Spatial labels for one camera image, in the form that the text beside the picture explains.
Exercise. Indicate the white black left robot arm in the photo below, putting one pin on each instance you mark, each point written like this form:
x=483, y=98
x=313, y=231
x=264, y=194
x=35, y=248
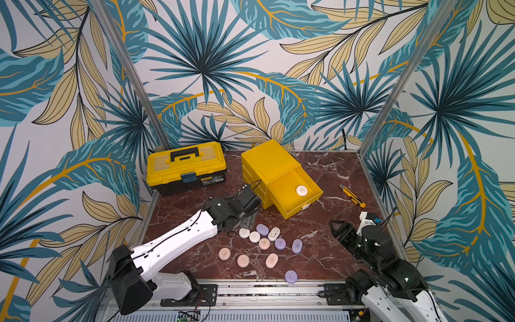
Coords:
x=133, y=274

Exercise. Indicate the white round earphone case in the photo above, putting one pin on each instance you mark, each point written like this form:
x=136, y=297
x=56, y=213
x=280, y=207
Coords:
x=301, y=191
x=244, y=233
x=254, y=237

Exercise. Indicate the yellow black plastic toolbox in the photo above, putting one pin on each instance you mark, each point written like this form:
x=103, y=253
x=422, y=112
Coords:
x=185, y=169

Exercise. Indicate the left aluminium frame post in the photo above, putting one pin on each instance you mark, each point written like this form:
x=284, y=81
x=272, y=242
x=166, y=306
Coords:
x=109, y=27

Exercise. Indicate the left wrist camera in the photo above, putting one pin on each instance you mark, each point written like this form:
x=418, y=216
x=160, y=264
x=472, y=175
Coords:
x=249, y=201

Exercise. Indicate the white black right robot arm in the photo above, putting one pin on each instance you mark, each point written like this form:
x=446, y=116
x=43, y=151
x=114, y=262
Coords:
x=414, y=301

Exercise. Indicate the pink oval earphone case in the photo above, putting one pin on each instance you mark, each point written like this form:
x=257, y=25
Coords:
x=272, y=260

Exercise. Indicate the yellow black utility knife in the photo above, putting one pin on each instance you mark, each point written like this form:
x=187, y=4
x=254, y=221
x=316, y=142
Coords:
x=353, y=197

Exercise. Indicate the purple round earphone case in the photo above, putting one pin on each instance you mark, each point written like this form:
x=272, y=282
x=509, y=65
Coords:
x=291, y=277
x=262, y=229
x=280, y=243

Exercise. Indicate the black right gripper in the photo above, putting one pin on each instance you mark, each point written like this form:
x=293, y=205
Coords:
x=344, y=231

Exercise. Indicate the yellow plastic drawer cabinet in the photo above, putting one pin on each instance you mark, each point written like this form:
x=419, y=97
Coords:
x=263, y=164

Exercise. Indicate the pink round earphone case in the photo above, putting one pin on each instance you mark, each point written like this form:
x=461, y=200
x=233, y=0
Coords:
x=264, y=244
x=224, y=254
x=243, y=261

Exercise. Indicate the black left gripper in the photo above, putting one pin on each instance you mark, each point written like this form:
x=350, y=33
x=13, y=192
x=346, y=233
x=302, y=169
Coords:
x=253, y=214

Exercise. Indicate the yellow top drawer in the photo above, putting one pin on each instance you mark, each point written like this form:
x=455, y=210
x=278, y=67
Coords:
x=282, y=192

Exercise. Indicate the white oval earphone case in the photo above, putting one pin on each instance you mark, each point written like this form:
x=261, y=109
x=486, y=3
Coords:
x=274, y=234

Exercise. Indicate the aluminium frame post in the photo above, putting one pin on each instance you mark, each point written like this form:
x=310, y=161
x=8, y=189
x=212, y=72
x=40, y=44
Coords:
x=109, y=27
x=427, y=39

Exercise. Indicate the right aluminium frame post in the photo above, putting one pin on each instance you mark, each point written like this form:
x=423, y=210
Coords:
x=427, y=39

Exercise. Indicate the purple oval earphone case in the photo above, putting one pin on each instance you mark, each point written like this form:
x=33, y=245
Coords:
x=297, y=246

